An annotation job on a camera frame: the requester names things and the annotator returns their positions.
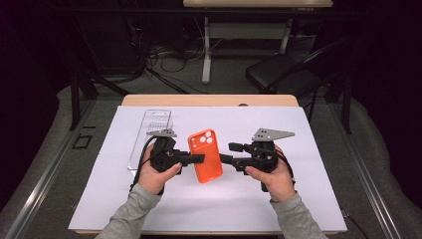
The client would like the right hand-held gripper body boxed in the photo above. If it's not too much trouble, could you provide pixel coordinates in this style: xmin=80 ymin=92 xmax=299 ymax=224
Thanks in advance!
xmin=238 ymin=127 xmax=296 ymax=174

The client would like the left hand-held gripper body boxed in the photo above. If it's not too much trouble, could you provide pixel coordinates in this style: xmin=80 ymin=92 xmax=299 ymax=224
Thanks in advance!
xmin=146 ymin=128 xmax=192 ymax=173

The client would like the orange phone case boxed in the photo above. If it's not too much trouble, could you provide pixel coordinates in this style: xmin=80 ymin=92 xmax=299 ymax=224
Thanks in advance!
xmin=187 ymin=127 xmax=224 ymax=184

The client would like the clear plastic tray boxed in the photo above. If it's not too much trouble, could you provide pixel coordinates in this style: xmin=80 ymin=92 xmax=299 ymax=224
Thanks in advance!
xmin=126 ymin=109 xmax=174 ymax=172

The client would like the person's left hand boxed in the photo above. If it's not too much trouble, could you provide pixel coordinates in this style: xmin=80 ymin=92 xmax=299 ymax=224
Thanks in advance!
xmin=137 ymin=161 xmax=183 ymax=196

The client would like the person's right hand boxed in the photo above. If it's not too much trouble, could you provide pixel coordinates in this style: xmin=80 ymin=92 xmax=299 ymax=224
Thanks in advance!
xmin=244 ymin=145 xmax=297 ymax=203

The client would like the white table sheet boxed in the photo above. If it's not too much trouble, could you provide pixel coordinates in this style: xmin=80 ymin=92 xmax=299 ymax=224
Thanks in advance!
xmin=68 ymin=105 xmax=348 ymax=233

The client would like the wooden table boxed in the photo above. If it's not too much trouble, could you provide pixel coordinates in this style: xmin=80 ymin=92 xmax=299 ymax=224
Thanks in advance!
xmin=68 ymin=94 xmax=348 ymax=237

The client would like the black folding chair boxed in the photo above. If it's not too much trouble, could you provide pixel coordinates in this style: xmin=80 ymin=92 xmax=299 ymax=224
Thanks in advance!
xmin=245 ymin=35 xmax=353 ymax=123

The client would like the black metal stand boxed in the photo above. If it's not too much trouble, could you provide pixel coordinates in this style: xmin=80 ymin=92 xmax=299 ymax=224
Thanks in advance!
xmin=68 ymin=71 xmax=132 ymax=132

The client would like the white-framed desk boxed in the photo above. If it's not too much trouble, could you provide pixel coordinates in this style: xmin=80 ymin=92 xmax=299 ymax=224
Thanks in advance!
xmin=182 ymin=0 xmax=333 ymax=85

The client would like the left hand-held gripper cable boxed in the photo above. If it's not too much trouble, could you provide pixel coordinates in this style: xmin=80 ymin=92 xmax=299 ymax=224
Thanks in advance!
xmin=128 ymin=134 xmax=158 ymax=193

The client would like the hand-held gripper cable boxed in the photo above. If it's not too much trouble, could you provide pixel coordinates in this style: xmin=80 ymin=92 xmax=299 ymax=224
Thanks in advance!
xmin=275 ymin=148 xmax=297 ymax=187
xmin=128 ymin=134 xmax=158 ymax=193

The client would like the right hand-held gripper cable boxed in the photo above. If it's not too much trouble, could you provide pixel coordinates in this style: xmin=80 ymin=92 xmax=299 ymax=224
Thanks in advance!
xmin=275 ymin=148 xmax=297 ymax=187

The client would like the bundle of black floor cables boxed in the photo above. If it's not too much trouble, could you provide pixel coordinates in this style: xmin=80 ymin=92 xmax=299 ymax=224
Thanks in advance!
xmin=125 ymin=16 xmax=227 ymax=96

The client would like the metal floor rail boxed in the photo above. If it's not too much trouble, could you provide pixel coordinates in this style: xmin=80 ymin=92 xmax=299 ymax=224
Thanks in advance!
xmin=326 ymin=103 xmax=402 ymax=239
xmin=4 ymin=99 xmax=98 ymax=239

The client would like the black floor cable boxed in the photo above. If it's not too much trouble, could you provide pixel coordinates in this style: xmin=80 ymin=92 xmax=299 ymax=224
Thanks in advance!
xmin=341 ymin=208 xmax=369 ymax=239

